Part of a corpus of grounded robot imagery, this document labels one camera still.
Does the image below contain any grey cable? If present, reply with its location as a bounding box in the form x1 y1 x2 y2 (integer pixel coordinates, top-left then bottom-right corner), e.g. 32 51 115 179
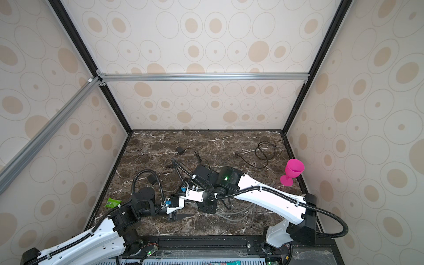
216 203 262 223

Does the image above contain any black power adapter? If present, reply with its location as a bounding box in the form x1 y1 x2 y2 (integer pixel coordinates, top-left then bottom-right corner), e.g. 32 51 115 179
147 175 157 185
176 146 185 155

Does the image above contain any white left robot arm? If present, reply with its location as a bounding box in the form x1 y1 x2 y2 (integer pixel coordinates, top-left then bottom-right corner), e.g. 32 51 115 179
21 174 204 265

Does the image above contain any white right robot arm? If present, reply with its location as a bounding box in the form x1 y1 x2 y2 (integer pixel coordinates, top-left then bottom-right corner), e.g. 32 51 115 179
167 159 349 248

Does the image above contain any green snack packet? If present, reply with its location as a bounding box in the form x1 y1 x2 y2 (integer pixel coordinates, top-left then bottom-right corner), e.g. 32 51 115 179
105 198 122 209

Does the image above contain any pink plastic goblet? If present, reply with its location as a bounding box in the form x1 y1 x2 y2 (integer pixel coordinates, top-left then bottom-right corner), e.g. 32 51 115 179
280 159 305 187

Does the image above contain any silver horizontal aluminium bar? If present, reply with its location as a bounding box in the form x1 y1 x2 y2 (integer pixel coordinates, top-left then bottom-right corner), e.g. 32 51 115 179
100 72 309 82

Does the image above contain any silver diagonal aluminium bar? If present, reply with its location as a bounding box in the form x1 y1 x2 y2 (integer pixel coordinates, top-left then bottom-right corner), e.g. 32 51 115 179
1 77 100 193

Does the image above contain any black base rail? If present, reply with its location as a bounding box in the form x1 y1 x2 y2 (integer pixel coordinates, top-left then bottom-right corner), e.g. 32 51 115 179
140 235 337 257

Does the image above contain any black bundled adapter cable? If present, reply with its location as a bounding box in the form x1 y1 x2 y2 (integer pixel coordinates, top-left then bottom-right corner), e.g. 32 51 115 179
183 147 213 170

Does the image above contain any black coiled cable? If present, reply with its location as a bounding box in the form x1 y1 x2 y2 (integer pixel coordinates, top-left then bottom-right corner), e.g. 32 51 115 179
233 141 277 170

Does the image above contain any black vertical frame post right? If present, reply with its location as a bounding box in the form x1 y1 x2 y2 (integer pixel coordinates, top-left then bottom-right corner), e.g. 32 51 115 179
282 0 353 136

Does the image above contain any black vertical frame post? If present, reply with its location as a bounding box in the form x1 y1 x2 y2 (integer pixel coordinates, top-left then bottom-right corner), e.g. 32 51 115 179
48 0 133 135
282 0 353 136

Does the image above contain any black vertical frame post left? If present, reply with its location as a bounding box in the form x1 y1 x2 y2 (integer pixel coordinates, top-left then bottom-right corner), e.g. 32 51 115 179
48 0 133 135

